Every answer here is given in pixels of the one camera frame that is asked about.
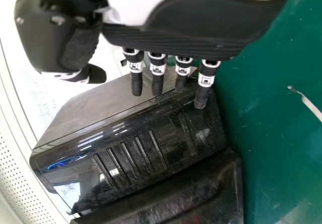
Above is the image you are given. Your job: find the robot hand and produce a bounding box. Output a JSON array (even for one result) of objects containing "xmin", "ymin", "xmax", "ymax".
[{"xmin": 14, "ymin": 0, "xmax": 292, "ymax": 109}]

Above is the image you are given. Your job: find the black oven with glass door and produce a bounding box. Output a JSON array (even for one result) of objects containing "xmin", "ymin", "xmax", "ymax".
[{"xmin": 29, "ymin": 69, "xmax": 245, "ymax": 224}]

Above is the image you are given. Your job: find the white perforated cable duct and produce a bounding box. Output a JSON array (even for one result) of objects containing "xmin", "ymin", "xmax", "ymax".
[{"xmin": 0, "ymin": 127, "xmax": 66, "ymax": 224}]

